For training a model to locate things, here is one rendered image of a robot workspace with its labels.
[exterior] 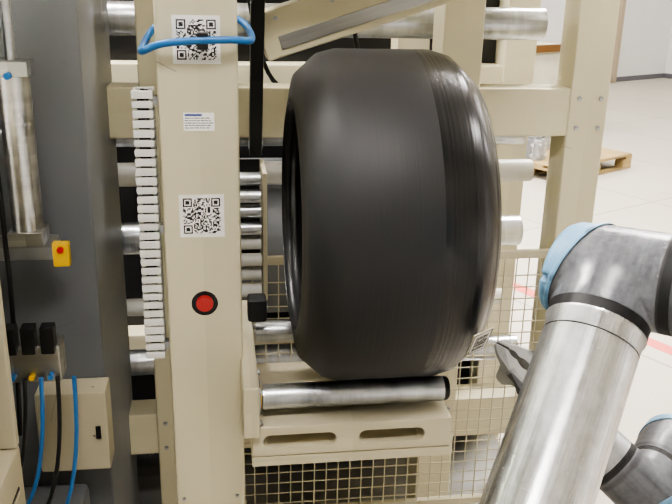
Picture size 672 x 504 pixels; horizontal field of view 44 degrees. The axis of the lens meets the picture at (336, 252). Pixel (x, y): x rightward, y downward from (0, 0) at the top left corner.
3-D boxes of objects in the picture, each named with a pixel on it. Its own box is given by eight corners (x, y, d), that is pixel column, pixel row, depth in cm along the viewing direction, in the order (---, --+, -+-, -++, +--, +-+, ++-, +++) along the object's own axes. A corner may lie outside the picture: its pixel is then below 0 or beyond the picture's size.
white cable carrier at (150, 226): (145, 359, 148) (130, 90, 132) (148, 347, 152) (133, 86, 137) (171, 358, 148) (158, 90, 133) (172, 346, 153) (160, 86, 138)
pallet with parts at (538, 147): (566, 153, 796) (570, 121, 786) (635, 168, 738) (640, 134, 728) (484, 166, 732) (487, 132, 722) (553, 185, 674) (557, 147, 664)
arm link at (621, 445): (612, 472, 126) (641, 431, 131) (588, 448, 127) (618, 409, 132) (581, 487, 134) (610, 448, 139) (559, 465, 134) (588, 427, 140)
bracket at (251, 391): (243, 440, 142) (242, 389, 138) (237, 341, 179) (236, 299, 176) (263, 438, 142) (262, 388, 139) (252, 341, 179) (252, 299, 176)
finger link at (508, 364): (473, 365, 138) (514, 405, 136) (488, 351, 133) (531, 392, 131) (483, 354, 140) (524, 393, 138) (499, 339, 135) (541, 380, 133)
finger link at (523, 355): (483, 354, 140) (524, 393, 138) (499, 339, 135) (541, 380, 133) (494, 343, 141) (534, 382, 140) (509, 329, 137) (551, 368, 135)
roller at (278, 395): (255, 383, 148) (255, 408, 148) (256, 385, 144) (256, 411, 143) (443, 374, 153) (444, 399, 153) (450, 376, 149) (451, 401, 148)
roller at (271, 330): (249, 325, 169) (249, 317, 174) (250, 346, 171) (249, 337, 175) (415, 319, 174) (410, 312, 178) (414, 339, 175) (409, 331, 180)
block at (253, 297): (248, 323, 165) (247, 301, 164) (247, 314, 170) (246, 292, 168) (268, 322, 166) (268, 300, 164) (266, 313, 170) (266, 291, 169)
